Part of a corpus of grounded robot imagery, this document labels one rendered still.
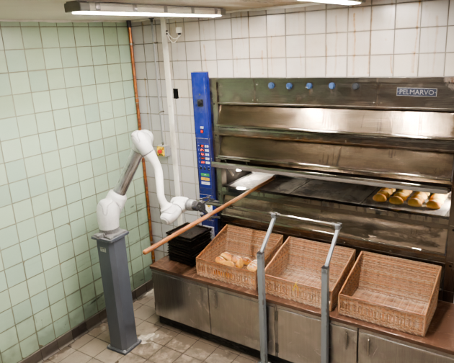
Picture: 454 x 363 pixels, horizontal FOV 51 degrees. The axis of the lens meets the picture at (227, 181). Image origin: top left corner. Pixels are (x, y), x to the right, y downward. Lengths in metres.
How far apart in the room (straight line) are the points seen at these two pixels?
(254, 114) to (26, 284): 2.19
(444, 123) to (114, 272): 2.55
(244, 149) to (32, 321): 2.15
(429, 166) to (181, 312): 2.26
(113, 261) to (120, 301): 0.34
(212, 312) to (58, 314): 1.28
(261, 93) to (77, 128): 1.51
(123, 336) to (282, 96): 2.28
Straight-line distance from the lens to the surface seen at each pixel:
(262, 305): 3.52
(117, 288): 3.86
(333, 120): 3.48
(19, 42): 3.77
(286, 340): 3.65
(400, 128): 3.34
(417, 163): 3.38
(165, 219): 3.50
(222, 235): 4.10
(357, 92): 3.41
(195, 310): 4.03
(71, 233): 4.14
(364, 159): 3.46
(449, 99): 3.28
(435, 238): 3.52
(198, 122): 4.04
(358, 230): 3.63
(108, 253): 3.74
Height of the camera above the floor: 2.37
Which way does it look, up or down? 16 degrees down
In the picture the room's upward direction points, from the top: 3 degrees counter-clockwise
